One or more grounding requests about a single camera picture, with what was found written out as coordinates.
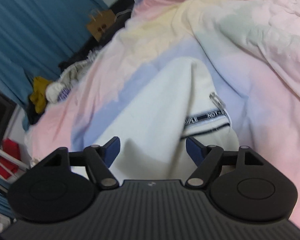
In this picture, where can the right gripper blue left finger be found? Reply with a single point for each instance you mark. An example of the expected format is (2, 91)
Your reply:
(97, 160)

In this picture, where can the white clothes pile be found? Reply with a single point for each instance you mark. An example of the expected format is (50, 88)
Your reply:
(59, 90)

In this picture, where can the pastel rainbow bed sheet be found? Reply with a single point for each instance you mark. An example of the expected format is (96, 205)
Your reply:
(264, 111)

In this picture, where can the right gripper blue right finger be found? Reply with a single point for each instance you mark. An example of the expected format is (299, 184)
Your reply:
(209, 161)

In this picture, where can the white sweatpants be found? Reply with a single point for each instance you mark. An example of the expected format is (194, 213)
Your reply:
(153, 121)

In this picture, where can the brown paper bag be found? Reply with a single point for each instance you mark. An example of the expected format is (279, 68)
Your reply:
(100, 21)

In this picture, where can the red cloth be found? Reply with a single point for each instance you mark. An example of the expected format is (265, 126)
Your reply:
(11, 148)

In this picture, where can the blue curtain right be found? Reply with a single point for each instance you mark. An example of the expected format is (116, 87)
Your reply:
(37, 35)

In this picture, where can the mustard yellow garment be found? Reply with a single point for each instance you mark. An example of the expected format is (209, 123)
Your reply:
(38, 97)

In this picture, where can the pastel rainbow duvet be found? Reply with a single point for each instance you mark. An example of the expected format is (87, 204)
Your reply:
(267, 29)

